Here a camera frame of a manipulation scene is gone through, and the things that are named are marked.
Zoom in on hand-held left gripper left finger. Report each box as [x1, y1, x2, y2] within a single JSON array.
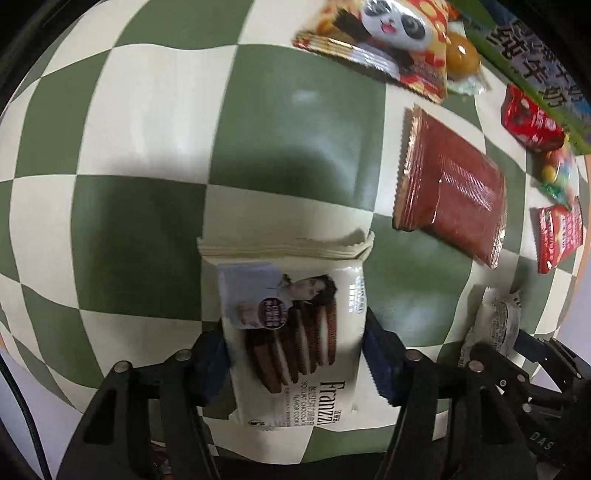
[[58, 330, 236, 480]]

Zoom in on small white snack packet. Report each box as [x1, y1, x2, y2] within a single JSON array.
[[459, 286, 525, 367]]

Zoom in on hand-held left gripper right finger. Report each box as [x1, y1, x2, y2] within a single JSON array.
[[365, 310, 532, 480]]

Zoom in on small red snack packet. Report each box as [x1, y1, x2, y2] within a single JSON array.
[[501, 83, 568, 153]]

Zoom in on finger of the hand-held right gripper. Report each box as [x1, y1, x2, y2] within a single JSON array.
[[515, 330, 587, 393], [498, 354, 561, 408]]

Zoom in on orange panda snack packet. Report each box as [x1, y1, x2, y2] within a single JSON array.
[[292, 0, 451, 103]]

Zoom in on cardboard box with blue print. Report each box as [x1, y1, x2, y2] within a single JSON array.
[[455, 0, 591, 155]]

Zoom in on green white checkered mat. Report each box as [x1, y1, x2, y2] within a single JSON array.
[[0, 0, 591, 467]]

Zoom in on small round cake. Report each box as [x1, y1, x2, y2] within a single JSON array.
[[445, 30, 488, 95]]

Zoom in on brown-red wafer packet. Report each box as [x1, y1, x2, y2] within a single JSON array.
[[392, 105, 509, 269]]

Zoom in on black cable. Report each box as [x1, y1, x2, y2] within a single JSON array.
[[0, 351, 54, 480]]

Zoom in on red and white snack packet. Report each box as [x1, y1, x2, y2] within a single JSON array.
[[536, 196, 585, 275]]

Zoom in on white cookie packet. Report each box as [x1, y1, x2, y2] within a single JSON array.
[[196, 231, 376, 428]]

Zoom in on colourful candy ball packet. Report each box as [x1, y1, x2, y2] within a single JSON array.
[[540, 138, 580, 210]]

